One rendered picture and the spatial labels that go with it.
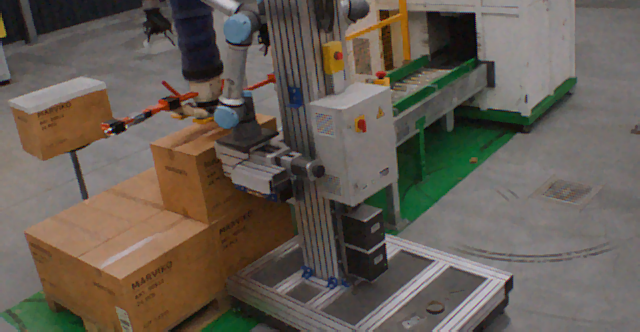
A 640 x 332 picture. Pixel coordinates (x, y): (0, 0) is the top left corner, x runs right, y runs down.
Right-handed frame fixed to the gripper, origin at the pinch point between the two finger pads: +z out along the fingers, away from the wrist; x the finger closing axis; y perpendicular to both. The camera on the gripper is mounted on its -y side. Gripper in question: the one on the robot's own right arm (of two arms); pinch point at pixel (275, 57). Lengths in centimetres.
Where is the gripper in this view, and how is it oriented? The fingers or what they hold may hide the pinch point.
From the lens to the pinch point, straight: 360.9
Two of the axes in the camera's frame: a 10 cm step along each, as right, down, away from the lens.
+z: 1.2, 9.2, 3.8
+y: -6.5, 3.6, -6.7
